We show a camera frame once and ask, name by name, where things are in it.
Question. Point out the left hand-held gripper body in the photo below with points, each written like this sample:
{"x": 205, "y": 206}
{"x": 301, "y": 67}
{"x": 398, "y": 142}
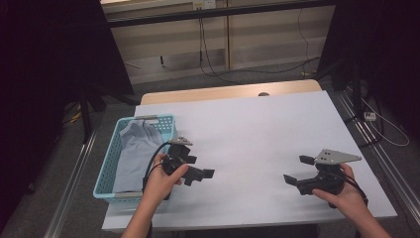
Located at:
{"x": 176, "y": 152}

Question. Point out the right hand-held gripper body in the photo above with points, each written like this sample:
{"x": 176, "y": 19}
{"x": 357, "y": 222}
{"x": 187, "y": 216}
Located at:
{"x": 336, "y": 156}

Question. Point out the grey-blue t-shirt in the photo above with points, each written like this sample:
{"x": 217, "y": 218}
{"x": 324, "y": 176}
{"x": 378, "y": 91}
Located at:
{"x": 135, "y": 158}

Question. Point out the light blue plastic basket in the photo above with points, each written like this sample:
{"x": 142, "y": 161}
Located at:
{"x": 107, "y": 165}

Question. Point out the person's left hand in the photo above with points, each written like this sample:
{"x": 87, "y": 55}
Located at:
{"x": 158, "y": 185}

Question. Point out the person's right hand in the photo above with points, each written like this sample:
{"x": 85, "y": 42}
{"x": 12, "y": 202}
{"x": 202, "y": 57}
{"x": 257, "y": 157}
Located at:
{"x": 350, "y": 201}

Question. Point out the white table cover sheet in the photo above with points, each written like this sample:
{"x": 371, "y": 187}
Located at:
{"x": 247, "y": 148}

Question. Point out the white power strip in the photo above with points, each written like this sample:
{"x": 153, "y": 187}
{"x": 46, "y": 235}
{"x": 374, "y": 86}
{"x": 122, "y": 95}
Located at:
{"x": 369, "y": 116}

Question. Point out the black metal stand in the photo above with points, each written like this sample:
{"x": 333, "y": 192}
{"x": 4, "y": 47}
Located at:
{"x": 356, "y": 92}

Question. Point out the light wooden table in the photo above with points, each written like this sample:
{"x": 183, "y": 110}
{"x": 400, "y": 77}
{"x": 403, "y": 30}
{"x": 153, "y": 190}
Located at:
{"x": 214, "y": 92}

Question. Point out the round grey table grommet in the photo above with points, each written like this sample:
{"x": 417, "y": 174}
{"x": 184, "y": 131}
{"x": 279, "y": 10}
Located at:
{"x": 263, "y": 94}

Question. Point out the small black upright object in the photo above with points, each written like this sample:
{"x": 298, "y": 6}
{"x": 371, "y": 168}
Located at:
{"x": 161, "y": 61}

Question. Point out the black tripod stand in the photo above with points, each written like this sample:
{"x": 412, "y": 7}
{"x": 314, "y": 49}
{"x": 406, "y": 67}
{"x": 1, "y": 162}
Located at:
{"x": 86, "y": 115}

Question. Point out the thin white stick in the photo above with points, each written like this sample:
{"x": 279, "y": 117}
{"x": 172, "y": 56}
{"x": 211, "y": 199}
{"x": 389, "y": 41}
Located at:
{"x": 132, "y": 65}

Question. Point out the narrow black curtain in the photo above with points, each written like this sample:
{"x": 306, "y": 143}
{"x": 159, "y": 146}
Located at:
{"x": 389, "y": 49}

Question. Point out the black horizontal bar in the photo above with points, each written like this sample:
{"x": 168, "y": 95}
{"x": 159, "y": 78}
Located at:
{"x": 165, "y": 18}

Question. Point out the wide black curtain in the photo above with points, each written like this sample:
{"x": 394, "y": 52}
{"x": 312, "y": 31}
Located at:
{"x": 39, "y": 66}

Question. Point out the aluminium floor rail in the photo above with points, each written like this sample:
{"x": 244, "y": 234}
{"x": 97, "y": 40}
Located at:
{"x": 71, "y": 188}
{"x": 391, "y": 172}

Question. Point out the white wall socket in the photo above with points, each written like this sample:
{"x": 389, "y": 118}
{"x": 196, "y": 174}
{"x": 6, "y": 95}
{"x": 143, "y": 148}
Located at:
{"x": 204, "y": 4}

